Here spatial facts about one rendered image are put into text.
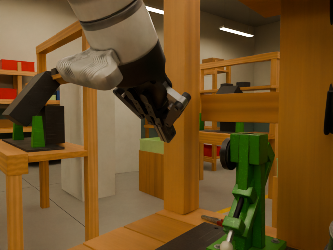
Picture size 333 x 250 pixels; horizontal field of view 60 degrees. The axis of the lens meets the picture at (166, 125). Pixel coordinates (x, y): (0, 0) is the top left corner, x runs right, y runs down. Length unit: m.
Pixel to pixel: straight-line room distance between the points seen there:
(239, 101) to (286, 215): 0.35
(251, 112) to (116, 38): 0.66
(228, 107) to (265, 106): 0.12
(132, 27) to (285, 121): 0.55
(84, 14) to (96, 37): 0.03
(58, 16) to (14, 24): 1.03
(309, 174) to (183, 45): 0.52
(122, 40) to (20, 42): 7.15
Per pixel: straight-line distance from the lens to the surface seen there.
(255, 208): 0.68
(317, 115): 0.76
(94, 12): 0.30
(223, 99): 0.95
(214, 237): 0.80
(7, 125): 6.72
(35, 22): 7.65
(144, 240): 0.82
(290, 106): 0.78
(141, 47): 0.32
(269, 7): 0.89
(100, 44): 0.32
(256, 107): 0.90
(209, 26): 10.90
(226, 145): 0.67
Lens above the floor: 1.22
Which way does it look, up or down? 3 degrees down
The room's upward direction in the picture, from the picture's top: straight up
